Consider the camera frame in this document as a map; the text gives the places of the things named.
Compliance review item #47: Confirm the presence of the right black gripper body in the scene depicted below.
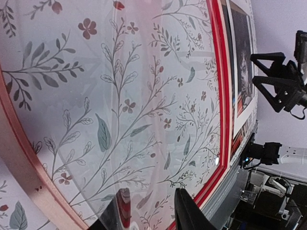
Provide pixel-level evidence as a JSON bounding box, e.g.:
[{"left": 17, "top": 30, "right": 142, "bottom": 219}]
[{"left": 274, "top": 60, "right": 307, "bottom": 113}]

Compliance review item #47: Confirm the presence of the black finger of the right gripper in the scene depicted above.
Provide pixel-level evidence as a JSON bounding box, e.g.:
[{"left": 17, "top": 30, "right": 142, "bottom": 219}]
[
  {"left": 252, "top": 76, "right": 300, "bottom": 113},
  {"left": 250, "top": 52, "right": 285, "bottom": 77}
]

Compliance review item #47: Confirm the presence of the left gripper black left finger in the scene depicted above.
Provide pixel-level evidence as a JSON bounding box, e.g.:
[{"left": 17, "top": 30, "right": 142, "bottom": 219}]
[{"left": 88, "top": 188, "right": 131, "bottom": 230}]

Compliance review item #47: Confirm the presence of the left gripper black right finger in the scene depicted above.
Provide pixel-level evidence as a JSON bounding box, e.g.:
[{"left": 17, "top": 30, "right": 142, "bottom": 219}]
[{"left": 174, "top": 188, "right": 216, "bottom": 230}]

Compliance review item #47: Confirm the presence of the white mat board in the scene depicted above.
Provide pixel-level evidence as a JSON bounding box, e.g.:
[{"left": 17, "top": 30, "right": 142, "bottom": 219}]
[{"left": 226, "top": 0, "right": 257, "bottom": 135}]

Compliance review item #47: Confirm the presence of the red wooden picture frame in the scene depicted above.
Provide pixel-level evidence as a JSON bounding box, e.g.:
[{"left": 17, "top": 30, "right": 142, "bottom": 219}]
[{"left": 0, "top": 0, "right": 232, "bottom": 230}]

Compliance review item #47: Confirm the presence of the cat photo print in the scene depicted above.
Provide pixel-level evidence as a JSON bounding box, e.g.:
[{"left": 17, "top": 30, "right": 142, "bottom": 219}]
[{"left": 221, "top": 0, "right": 252, "bottom": 160}]

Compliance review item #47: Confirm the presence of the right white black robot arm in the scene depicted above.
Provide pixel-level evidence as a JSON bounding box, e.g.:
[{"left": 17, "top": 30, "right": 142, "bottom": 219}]
[{"left": 241, "top": 52, "right": 307, "bottom": 170}]

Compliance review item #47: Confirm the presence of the floral patterned table cover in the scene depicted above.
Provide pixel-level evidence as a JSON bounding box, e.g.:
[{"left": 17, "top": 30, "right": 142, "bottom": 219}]
[{"left": 0, "top": 0, "right": 260, "bottom": 230}]

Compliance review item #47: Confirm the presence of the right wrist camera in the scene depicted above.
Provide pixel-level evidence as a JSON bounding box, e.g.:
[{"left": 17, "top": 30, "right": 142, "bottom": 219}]
[{"left": 294, "top": 30, "right": 307, "bottom": 70}]

